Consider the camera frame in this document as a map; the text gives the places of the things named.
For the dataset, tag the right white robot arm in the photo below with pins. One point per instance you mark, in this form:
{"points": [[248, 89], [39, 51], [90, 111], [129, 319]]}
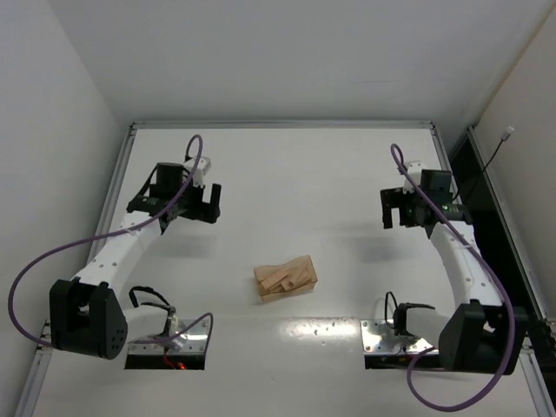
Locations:
{"points": [[480, 332]]}

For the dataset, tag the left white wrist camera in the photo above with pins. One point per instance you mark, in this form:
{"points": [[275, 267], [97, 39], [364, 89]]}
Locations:
{"points": [[196, 168]]}

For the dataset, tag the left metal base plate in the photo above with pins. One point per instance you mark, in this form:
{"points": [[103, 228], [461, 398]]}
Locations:
{"points": [[192, 342]]}

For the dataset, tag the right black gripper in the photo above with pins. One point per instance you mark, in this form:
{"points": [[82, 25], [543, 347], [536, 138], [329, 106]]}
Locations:
{"points": [[394, 208]]}

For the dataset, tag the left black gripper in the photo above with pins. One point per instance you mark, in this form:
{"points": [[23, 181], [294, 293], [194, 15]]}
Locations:
{"points": [[202, 207]]}

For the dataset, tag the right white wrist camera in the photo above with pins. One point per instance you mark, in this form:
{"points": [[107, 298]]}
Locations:
{"points": [[413, 175]]}

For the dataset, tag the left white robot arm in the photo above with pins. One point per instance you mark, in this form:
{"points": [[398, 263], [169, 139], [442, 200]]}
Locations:
{"points": [[92, 313]]}

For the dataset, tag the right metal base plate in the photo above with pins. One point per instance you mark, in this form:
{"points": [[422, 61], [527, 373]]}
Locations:
{"points": [[378, 339]]}

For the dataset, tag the metal base plate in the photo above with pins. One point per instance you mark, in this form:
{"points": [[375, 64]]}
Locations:
{"points": [[192, 342], [378, 339]]}

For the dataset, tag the transparent orange plastic box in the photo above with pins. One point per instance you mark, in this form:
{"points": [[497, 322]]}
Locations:
{"points": [[275, 282]]}

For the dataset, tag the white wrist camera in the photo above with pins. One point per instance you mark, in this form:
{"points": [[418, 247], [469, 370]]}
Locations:
{"points": [[413, 175], [196, 168]]}

